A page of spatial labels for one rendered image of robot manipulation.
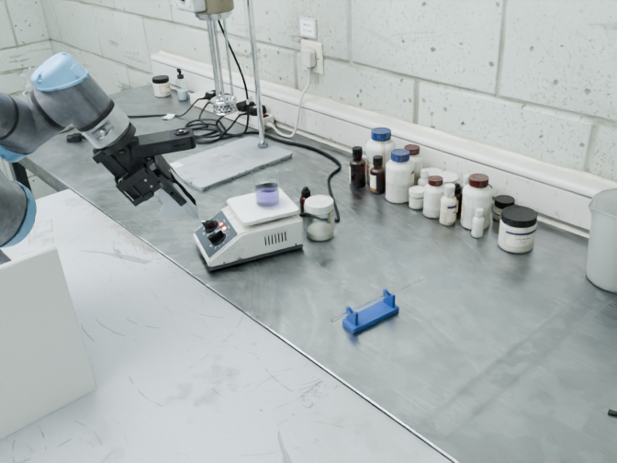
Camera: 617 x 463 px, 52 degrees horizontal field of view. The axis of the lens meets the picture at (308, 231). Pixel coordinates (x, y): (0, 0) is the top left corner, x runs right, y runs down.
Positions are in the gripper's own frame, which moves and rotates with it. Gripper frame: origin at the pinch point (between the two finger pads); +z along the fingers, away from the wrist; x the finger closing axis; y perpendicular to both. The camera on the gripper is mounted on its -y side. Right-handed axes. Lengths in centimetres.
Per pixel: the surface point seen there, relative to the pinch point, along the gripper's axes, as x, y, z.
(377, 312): 27.8, -18.3, 21.3
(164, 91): -117, 11, 18
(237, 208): -4.1, -5.0, 7.9
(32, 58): -237, 73, 4
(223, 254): 3.9, 1.3, 9.9
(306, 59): -62, -35, 15
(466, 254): 15, -38, 35
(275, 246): 2.4, -7.3, 16.1
